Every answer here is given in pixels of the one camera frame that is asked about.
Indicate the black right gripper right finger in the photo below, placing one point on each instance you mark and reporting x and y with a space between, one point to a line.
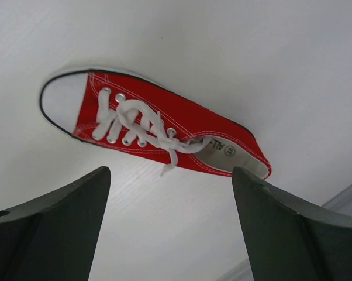
289 238

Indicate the red sneaker upper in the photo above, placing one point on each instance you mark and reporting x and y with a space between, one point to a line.
121 110

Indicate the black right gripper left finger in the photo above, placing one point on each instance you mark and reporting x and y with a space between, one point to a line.
54 236

